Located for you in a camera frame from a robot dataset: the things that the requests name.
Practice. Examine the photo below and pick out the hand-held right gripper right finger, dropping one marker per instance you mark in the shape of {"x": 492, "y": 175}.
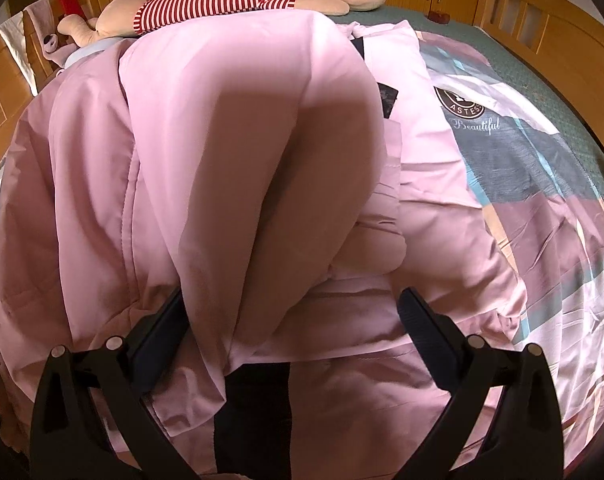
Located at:
{"x": 431, "y": 340}

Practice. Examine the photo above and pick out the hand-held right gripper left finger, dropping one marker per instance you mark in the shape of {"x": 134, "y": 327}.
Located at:
{"x": 157, "y": 345}

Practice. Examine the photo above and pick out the pink jacket with dark trim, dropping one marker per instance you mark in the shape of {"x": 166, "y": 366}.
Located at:
{"x": 232, "y": 135}

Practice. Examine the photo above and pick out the printed patchwork bedsheet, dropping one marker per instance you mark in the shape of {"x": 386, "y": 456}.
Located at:
{"x": 531, "y": 170}

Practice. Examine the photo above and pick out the wooden chair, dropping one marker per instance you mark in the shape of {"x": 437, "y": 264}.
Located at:
{"x": 2, "y": 85}

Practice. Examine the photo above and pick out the white cloth on chair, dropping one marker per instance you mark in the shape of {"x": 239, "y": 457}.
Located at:
{"x": 19, "y": 47}

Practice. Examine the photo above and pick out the light blue cloth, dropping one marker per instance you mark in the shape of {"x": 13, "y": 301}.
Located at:
{"x": 89, "y": 52}

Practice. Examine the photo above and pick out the pink cloth on chair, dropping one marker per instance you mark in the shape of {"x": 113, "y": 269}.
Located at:
{"x": 44, "y": 30}

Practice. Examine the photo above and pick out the small dark red object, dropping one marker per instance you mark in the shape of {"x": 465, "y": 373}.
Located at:
{"x": 439, "y": 16}

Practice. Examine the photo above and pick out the red object on chair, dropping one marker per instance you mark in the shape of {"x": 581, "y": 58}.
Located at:
{"x": 68, "y": 2}

